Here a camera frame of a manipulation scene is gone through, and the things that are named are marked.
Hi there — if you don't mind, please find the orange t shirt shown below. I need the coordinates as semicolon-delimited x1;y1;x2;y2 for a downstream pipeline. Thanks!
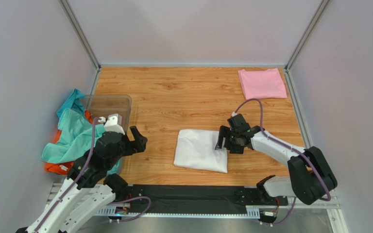
44;110;93;175

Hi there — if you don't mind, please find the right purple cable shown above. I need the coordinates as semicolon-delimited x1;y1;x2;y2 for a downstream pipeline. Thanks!
232;98;332;226

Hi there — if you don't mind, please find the folded pink t shirt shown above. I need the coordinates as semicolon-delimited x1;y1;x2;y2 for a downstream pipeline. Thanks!
238;68;287;100

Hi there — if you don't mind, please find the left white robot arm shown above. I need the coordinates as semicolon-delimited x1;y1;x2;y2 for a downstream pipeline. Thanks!
17;115;148;233

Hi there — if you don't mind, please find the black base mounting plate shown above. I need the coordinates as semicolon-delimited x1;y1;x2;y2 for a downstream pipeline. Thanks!
118;184;288;215

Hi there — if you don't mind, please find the aluminium frame rail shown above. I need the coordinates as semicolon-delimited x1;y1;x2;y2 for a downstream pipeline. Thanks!
36;182;349;233

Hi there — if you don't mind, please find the clear plastic bin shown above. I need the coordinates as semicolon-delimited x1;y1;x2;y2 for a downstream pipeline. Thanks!
85;94;133;177

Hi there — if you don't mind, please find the white t shirt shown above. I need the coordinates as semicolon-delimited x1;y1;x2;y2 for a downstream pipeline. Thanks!
173;129;228;173

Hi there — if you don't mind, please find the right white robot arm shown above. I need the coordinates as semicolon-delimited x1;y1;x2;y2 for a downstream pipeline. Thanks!
215;114;338;205

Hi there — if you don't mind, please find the teal blue t shirt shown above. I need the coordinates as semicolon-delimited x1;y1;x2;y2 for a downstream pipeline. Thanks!
56;89;85;118

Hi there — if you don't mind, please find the mint green t shirt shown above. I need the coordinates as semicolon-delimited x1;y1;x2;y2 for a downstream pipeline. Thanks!
41;108;122;175

